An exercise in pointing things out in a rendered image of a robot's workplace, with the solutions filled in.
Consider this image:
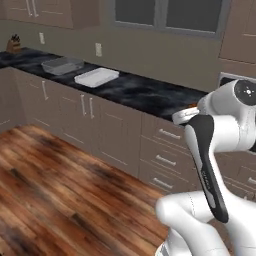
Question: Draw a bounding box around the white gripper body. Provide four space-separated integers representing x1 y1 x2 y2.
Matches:
171 107 202 126

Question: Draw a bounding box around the white tupperware container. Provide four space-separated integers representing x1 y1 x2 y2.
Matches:
73 67 121 89

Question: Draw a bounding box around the beige drawer front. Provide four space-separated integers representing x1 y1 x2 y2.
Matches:
139 135 193 175
137 161 201 195
214 151 256 203
140 112 188 147

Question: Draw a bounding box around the white framed appliance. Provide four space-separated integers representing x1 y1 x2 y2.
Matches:
217 71 256 90

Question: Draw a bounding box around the beige cupboard door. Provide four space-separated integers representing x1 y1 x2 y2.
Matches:
49 83 92 153
87 95 144 179
12 69 54 136
218 0 256 65

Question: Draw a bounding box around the grey framed window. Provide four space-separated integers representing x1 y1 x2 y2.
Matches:
109 0 232 40

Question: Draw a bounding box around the beige upper cupboard door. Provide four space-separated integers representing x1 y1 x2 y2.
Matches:
218 0 256 65

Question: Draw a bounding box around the beige upper cupboard run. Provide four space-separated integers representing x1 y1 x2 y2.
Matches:
0 0 102 31

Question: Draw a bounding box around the beige corner cupboard run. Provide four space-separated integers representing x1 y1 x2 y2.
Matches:
0 65 17 134

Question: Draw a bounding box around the wooden knife block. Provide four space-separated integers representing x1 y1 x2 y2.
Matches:
5 33 22 55

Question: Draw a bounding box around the silver cupboard handle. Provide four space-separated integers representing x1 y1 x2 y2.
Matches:
88 96 96 120
79 93 87 117
41 79 50 102

